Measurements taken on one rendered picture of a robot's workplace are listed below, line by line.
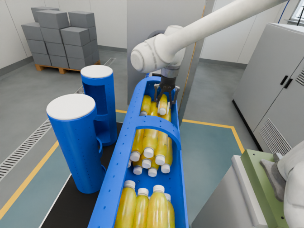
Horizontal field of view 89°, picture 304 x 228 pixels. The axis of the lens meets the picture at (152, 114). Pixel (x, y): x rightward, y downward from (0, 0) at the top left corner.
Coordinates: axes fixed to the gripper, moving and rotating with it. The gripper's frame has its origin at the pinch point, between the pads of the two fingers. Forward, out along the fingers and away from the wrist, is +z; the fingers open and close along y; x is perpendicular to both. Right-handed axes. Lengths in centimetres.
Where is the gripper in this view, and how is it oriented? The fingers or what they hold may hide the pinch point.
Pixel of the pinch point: (163, 107)
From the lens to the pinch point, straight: 89.3
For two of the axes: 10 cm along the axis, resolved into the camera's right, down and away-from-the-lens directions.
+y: -9.9, -1.2, 0.0
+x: -0.8, 6.1, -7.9
